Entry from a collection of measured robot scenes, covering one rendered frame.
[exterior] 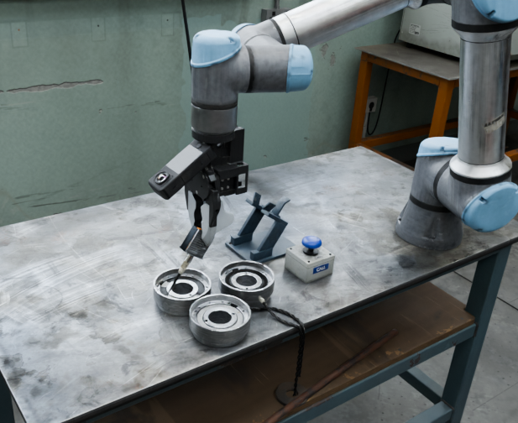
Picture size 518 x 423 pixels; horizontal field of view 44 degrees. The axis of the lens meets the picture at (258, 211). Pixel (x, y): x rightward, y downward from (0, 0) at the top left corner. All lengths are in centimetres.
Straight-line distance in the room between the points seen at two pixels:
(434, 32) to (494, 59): 219
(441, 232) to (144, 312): 67
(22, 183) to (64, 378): 176
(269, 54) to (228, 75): 7
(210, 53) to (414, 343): 90
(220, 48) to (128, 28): 175
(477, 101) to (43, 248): 89
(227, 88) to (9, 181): 182
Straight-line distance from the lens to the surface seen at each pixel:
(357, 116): 346
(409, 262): 139
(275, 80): 102
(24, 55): 259
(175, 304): 113
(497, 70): 120
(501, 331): 270
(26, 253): 136
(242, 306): 113
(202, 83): 100
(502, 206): 131
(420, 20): 343
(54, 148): 273
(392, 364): 153
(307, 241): 125
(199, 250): 113
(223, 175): 105
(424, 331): 163
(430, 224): 144
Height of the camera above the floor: 149
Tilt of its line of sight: 27 degrees down
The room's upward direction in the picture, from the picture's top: 4 degrees clockwise
